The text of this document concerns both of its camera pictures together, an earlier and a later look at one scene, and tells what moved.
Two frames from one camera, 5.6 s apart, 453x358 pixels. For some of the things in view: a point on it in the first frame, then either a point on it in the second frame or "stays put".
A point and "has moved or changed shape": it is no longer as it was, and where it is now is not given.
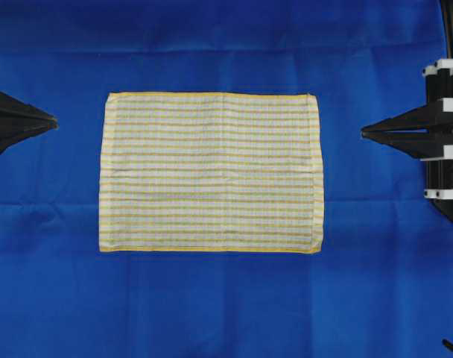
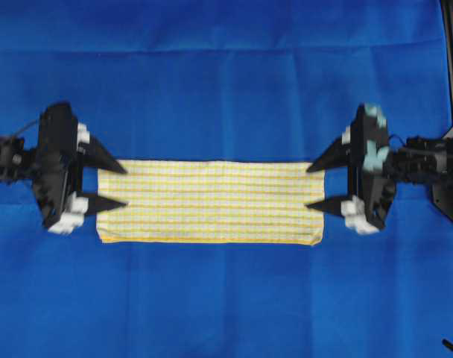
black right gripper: (445, 177) -> (365, 148)
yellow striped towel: (211, 172) has moved or changed shape
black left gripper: (7, 112) -> (57, 172)
